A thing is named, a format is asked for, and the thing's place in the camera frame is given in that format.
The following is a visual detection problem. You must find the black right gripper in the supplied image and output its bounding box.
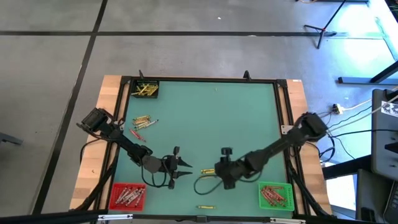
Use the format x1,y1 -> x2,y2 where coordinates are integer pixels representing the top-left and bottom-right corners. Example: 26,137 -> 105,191
214,147 -> 249,190

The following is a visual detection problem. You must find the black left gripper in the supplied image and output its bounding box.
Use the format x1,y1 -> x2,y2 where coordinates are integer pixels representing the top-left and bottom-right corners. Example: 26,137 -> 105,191
161,146 -> 193,190

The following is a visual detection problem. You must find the reddish brown crayon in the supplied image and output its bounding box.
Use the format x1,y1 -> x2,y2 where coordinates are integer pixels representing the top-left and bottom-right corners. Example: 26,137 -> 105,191
271,195 -> 287,207
261,189 -> 274,207
265,192 -> 281,207

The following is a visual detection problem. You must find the white crayon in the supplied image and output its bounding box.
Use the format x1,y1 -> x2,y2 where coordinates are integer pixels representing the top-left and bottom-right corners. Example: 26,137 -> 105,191
137,119 -> 160,130

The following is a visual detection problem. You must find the green table mat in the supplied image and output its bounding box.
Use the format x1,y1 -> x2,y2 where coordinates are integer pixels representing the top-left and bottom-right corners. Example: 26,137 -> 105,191
109,80 -> 295,218

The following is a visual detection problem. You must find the green plastic basket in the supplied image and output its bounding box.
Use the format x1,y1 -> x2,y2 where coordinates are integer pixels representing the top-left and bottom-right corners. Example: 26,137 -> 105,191
258,181 -> 295,211

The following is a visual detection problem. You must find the red plastic basket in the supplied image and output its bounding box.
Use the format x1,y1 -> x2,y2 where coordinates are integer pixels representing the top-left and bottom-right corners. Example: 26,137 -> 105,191
109,182 -> 147,212

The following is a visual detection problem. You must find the black plastic basket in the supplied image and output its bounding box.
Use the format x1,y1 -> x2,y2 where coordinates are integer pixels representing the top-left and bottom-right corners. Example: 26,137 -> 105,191
130,79 -> 160,99

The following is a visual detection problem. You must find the grey cabinet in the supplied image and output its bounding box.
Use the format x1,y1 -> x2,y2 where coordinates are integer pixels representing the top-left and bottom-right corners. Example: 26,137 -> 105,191
356,169 -> 398,224

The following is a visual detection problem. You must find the grey desk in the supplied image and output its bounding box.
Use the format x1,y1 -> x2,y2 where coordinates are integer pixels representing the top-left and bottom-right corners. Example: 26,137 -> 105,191
371,88 -> 398,183

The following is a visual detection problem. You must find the black stand base beam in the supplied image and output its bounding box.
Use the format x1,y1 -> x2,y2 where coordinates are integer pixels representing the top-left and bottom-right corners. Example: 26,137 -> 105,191
338,60 -> 398,85

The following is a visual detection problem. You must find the black tripod stand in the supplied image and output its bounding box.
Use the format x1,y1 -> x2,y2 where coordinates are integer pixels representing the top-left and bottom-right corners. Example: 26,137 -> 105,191
303,0 -> 369,50

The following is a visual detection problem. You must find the printed paper tag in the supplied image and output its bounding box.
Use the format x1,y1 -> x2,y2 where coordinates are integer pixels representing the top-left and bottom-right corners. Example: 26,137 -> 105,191
381,100 -> 398,118

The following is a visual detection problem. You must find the grey chair leg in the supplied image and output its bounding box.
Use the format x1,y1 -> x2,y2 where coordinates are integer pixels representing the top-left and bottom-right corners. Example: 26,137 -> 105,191
0,132 -> 24,146

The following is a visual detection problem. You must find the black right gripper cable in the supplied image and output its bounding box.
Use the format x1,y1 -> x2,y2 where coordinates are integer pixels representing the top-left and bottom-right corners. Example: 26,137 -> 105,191
193,175 -> 224,196

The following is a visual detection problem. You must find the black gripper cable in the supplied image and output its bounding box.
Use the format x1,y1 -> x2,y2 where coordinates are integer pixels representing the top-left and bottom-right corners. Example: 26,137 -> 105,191
141,161 -> 170,189
193,175 -> 224,196

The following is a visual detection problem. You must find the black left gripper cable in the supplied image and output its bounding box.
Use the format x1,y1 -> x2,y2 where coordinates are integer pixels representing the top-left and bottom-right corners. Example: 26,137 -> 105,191
141,161 -> 170,189

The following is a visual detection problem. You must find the black cable conduit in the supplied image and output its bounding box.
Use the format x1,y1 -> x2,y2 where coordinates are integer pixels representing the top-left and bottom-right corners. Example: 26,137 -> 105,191
285,152 -> 332,217
73,146 -> 121,212

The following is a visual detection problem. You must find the silver metal bracket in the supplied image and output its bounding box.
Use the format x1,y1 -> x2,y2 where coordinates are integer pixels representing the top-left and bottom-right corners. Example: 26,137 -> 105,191
269,217 -> 307,224
97,213 -> 134,222

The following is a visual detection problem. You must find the black table frame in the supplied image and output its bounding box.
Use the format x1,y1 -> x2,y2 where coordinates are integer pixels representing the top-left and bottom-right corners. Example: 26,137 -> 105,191
93,70 -> 332,223

